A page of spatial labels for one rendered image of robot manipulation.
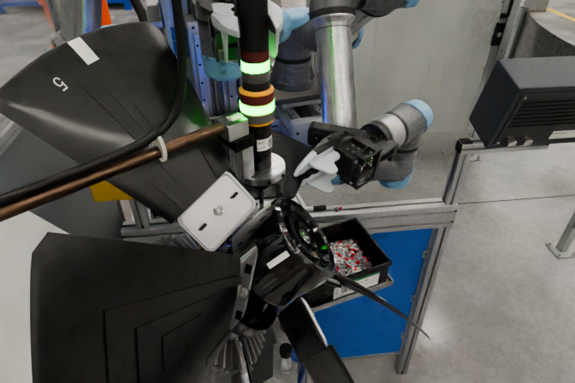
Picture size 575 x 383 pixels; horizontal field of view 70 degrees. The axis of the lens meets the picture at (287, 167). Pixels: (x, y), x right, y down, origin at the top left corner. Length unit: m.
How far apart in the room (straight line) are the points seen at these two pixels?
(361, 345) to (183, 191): 1.25
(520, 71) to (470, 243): 1.50
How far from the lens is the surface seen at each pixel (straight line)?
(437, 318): 2.06
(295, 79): 1.33
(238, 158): 0.53
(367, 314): 1.51
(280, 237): 0.48
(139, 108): 0.52
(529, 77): 1.07
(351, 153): 0.74
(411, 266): 1.38
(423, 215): 1.21
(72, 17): 1.08
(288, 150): 0.78
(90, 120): 0.51
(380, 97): 2.66
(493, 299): 2.22
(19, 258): 0.62
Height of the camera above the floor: 1.59
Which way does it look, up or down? 35 degrees down
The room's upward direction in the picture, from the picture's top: straight up
